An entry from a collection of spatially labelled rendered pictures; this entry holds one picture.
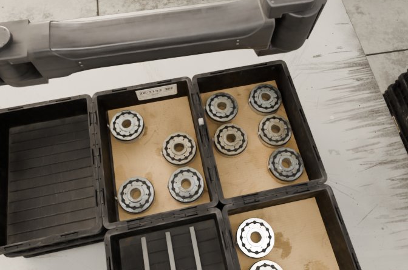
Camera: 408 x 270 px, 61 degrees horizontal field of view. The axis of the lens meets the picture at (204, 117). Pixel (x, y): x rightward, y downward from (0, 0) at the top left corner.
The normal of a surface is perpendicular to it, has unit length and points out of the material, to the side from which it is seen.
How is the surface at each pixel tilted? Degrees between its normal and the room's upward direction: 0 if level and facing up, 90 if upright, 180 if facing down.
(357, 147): 0
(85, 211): 0
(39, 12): 0
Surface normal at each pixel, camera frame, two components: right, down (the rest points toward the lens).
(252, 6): -0.21, -0.41
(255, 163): 0.01, -0.41
